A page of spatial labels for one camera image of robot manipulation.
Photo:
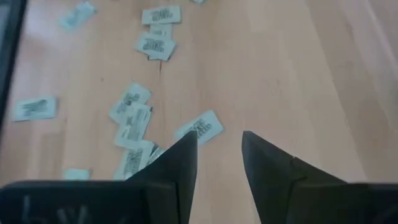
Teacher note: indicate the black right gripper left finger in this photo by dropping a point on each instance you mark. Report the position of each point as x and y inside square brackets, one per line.
[174, 186]

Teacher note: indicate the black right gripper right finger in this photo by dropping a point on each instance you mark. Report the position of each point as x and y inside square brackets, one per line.
[280, 186]

